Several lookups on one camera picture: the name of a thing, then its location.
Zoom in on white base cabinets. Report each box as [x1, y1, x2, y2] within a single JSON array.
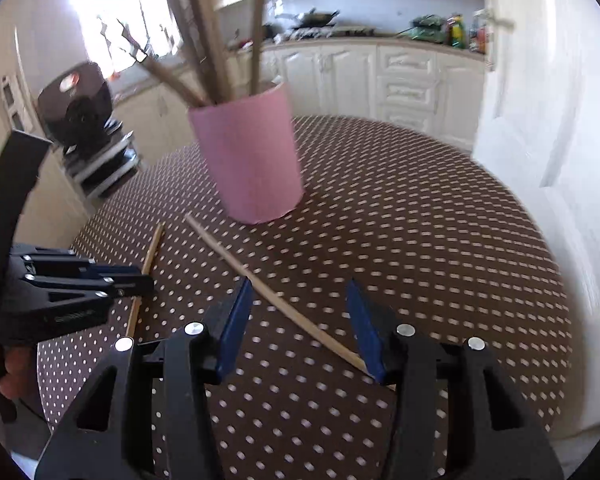
[[112, 42, 486, 161]]

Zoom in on red sauce bottle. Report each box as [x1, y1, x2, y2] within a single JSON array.
[[470, 10, 487, 53]]

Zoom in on black wok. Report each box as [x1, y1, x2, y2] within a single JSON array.
[[292, 7, 341, 28]]

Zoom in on white door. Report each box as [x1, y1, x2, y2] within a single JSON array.
[[472, 0, 600, 441]]

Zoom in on kitchen window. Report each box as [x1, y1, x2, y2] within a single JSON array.
[[67, 0, 181, 78]]

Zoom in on pink cup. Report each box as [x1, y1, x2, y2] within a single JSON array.
[[187, 81, 307, 226]]

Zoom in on person's left hand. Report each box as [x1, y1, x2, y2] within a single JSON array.
[[0, 332, 37, 401]]

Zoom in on black rice cooker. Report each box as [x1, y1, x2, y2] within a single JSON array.
[[36, 61, 115, 148]]

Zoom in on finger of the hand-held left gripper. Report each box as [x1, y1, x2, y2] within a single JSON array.
[[22, 274, 156, 311], [11, 246, 143, 281]]

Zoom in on brown polka dot tablecloth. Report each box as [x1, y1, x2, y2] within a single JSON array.
[[36, 114, 573, 480]]

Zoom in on green kitchen appliance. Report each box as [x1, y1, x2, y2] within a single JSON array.
[[410, 14, 448, 42]]

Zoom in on metal door handle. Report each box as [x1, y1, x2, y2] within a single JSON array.
[[482, 0, 513, 71]]

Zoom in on metal stand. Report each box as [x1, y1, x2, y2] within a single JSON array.
[[62, 119, 142, 198]]

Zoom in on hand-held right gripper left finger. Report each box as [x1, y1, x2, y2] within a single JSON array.
[[34, 276, 254, 480]]

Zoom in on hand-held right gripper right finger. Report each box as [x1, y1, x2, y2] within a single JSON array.
[[345, 279, 566, 480]]

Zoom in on gas stove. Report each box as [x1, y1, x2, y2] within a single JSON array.
[[285, 25, 376, 41]]

